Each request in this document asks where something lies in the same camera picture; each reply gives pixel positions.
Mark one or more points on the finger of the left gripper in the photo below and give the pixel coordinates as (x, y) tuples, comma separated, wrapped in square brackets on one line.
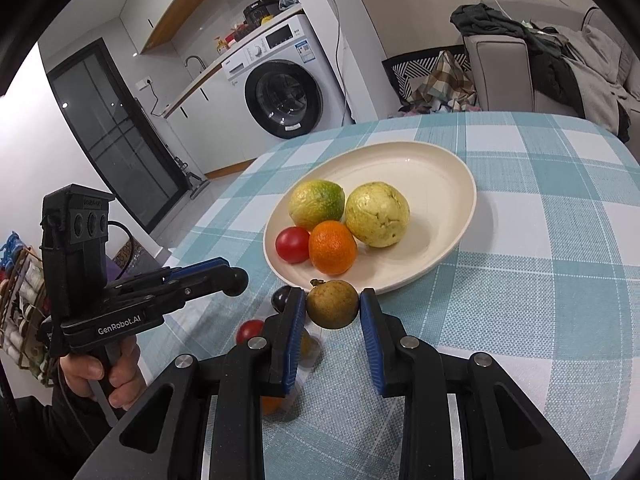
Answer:
[(143, 284), (185, 284)]

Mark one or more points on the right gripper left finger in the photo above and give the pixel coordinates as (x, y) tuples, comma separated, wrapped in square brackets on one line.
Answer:
[(206, 412)]

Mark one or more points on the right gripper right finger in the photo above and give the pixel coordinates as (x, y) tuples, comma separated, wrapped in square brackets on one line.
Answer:
[(503, 434)]

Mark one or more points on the dark plum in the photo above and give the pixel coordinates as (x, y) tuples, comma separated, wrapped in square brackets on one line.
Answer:
[(280, 297)]

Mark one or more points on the red tomato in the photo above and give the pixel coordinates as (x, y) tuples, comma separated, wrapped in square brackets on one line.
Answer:
[(292, 245), (248, 330)]

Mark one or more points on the brown round fruit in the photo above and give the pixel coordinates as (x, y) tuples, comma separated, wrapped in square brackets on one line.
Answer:
[(332, 304), (310, 349)]

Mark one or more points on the large orange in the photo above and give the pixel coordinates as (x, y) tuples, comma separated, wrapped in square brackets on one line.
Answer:
[(332, 248)]

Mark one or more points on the person's left hand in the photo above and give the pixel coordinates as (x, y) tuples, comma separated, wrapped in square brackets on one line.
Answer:
[(125, 376)]

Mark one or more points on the small orange mandarin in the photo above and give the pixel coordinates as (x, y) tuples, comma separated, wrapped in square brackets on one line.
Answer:
[(270, 404)]

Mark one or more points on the green-yellow guava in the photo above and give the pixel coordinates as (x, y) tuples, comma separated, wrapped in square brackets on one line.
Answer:
[(315, 201)]

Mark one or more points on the yellow guava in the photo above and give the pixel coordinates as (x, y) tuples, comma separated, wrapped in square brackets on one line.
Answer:
[(377, 214)]

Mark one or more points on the black glass door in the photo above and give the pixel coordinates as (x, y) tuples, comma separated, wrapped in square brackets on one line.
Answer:
[(114, 133)]

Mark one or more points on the white kitchen counter cabinet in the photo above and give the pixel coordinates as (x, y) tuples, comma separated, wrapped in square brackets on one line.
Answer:
[(214, 126)]

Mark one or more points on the cream oval plate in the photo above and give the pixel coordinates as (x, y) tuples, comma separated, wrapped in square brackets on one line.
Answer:
[(410, 204)]

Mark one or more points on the white washing machine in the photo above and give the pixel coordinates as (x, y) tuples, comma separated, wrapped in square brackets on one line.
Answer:
[(286, 83)]

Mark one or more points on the black patterned chair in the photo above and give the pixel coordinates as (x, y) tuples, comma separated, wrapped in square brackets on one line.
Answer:
[(403, 70)]

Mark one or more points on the plaid cloth on chair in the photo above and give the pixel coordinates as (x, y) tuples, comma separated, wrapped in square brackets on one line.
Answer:
[(447, 89)]

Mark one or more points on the grey sofa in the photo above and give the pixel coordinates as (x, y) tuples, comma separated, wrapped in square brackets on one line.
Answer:
[(604, 64)]

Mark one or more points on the black clothes on sofa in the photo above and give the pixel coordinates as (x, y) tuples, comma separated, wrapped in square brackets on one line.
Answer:
[(513, 69)]

